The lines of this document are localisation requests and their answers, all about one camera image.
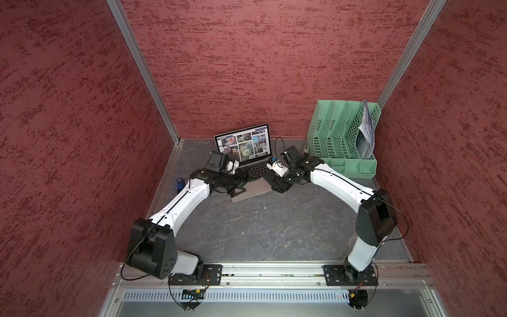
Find green desk file organizer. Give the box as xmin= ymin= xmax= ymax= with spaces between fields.
xmin=306 ymin=100 xmax=378 ymax=179

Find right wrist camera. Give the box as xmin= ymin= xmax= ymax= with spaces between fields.
xmin=267 ymin=157 xmax=289 ymax=177

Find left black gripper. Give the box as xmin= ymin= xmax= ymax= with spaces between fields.
xmin=219 ymin=166 xmax=260 ymax=197

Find papers in organizer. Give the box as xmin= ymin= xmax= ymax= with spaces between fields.
xmin=356 ymin=99 xmax=375 ymax=159

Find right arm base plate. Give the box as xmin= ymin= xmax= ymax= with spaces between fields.
xmin=322 ymin=264 xmax=378 ymax=287

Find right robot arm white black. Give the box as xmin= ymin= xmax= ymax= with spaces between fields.
xmin=264 ymin=152 xmax=398 ymax=285

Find aluminium front rail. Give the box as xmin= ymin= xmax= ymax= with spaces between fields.
xmin=112 ymin=261 xmax=434 ymax=289

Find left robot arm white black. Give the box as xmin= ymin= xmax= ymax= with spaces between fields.
xmin=124 ymin=169 xmax=248 ymax=281

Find silver laptop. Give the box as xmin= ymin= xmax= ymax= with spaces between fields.
xmin=214 ymin=123 xmax=273 ymax=203

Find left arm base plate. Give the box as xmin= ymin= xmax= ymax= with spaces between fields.
xmin=169 ymin=264 xmax=223 ymax=287

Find blue pen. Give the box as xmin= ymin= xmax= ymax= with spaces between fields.
xmin=176 ymin=178 xmax=186 ymax=194

